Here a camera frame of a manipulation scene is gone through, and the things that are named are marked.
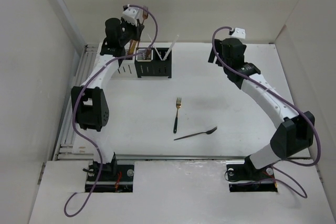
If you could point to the black fork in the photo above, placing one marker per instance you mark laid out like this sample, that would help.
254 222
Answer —
209 132

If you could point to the gold knife green handle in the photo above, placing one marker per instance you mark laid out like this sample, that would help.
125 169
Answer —
133 47
130 47

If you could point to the small copper fork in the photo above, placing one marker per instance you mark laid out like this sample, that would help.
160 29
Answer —
149 53

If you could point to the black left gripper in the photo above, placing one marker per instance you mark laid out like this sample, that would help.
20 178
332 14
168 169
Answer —
137 29

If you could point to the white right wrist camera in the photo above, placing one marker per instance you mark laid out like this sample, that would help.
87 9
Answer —
238 33

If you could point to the white slotted utensil container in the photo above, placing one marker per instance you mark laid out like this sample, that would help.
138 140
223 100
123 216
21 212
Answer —
124 68

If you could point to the black slotted utensil container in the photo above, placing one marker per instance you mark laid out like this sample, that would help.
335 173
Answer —
156 67

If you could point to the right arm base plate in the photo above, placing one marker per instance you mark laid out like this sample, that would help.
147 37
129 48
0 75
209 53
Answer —
243 181

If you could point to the gold fork green handle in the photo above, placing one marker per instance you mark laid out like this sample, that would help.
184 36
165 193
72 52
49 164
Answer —
178 106

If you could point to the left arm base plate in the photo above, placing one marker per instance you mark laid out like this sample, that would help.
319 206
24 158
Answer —
123 176

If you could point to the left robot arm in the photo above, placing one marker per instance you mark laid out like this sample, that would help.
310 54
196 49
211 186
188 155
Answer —
90 111

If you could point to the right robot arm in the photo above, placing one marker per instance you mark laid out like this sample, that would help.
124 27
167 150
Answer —
293 130

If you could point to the white insert in black container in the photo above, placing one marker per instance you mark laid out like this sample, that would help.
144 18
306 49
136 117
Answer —
141 57

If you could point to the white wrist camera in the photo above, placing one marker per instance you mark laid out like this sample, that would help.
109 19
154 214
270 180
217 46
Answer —
238 33
131 15

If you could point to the aluminium frame rail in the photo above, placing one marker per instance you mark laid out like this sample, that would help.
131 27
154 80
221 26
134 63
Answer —
66 135

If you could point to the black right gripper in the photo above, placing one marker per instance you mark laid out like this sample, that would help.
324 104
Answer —
217 48

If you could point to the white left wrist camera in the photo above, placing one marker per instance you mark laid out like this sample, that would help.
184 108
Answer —
131 15

